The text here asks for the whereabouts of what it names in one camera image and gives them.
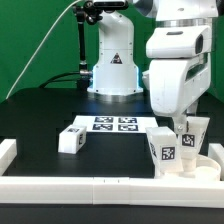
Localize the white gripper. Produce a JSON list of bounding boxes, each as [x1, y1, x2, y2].
[[149, 56, 211, 134]]

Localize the white round stool seat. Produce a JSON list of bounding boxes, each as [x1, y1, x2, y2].
[[155, 155, 221, 182]]

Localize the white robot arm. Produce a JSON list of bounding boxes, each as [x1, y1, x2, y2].
[[90, 0, 224, 134]]

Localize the white marker sheet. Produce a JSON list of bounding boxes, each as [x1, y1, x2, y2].
[[73, 115, 158, 133]]

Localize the white U-shaped obstacle fence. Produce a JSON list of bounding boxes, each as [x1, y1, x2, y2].
[[0, 139, 224, 208]]

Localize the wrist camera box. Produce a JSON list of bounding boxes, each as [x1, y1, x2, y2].
[[146, 25, 212, 58]]

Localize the black cables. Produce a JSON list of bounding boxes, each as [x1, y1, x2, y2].
[[39, 72, 83, 89]]

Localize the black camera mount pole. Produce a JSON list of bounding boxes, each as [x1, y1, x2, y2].
[[73, 0, 101, 91]]

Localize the white cable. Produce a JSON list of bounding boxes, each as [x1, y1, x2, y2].
[[5, 0, 84, 100]]

